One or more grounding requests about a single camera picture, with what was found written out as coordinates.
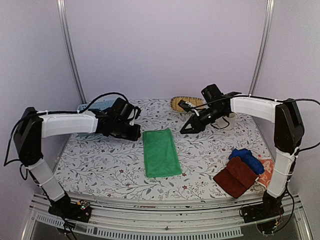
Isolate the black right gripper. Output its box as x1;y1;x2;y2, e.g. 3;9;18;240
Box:
180;105;227;134

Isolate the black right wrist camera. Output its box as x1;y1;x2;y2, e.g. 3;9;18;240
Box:
201;84;223;103

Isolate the orange patterned towel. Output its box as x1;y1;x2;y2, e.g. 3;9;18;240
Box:
257;157;275;189

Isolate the blue rolled towel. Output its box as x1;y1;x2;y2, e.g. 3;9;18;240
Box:
228;148;265;175

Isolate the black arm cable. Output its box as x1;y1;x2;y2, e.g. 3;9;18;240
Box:
2;92;140;181
177;91;320;235

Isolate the right aluminium frame post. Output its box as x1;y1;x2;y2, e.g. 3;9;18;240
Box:
248;0;275;96

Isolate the aluminium frame post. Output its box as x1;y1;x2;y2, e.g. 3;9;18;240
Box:
56;0;87;104
248;0;275;96

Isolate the light blue plastic basket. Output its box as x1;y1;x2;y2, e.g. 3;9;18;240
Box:
77;99;115;111

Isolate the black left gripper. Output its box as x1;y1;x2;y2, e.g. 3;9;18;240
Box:
114;120;142;142

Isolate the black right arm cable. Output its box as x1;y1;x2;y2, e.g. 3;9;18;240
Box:
177;91;320;235

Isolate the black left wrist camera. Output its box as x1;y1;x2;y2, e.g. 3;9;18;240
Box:
109;97;141;123

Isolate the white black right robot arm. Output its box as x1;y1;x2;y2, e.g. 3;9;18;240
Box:
178;92;305;218

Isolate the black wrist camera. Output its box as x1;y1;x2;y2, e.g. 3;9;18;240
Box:
109;97;141;123
201;84;223;103

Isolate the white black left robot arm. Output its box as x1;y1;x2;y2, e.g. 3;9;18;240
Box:
12;97;141;217

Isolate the left aluminium frame post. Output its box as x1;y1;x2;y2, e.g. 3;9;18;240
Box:
56;0;87;104

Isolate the aluminium front rail base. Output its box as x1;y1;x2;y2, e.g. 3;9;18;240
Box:
21;192;313;240

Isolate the cream cylindrical cup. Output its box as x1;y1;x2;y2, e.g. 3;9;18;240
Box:
215;113;236;130

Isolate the brown folded towel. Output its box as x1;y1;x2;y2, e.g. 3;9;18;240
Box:
213;156;258;199

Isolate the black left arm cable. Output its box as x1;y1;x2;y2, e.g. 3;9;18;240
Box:
2;92;140;181

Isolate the green microfiber towel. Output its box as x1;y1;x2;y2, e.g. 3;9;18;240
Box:
142;128;182;178

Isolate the woven bamboo tray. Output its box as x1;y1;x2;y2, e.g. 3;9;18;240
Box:
170;96;204;113

